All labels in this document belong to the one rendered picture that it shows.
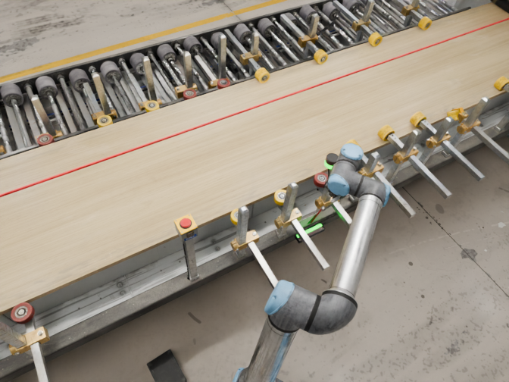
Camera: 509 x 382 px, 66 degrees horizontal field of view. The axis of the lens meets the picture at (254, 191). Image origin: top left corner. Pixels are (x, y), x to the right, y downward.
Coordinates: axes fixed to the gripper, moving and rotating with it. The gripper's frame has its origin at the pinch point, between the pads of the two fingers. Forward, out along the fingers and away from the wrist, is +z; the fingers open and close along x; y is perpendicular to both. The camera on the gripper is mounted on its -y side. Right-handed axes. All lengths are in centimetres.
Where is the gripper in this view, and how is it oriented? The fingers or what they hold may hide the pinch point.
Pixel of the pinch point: (335, 198)
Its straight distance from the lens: 194.4
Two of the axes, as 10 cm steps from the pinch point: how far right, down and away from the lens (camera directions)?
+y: -8.7, 3.7, -3.3
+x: 4.9, 7.4, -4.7
